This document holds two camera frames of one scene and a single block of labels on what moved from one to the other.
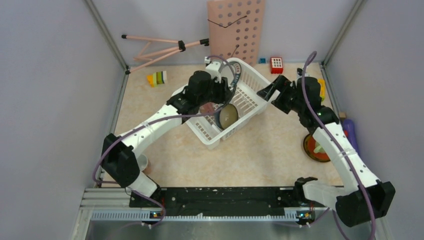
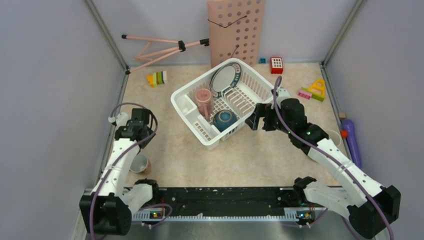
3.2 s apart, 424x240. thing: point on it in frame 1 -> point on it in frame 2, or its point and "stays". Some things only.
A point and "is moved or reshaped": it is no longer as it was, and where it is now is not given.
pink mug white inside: [144, 164] stays
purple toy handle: [349, 131] stays
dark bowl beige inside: [227, 117] is moved or reshaped
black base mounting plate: [221, 200] stays
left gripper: [224, 93] -> [145, 143]
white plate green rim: [226, 71] stays
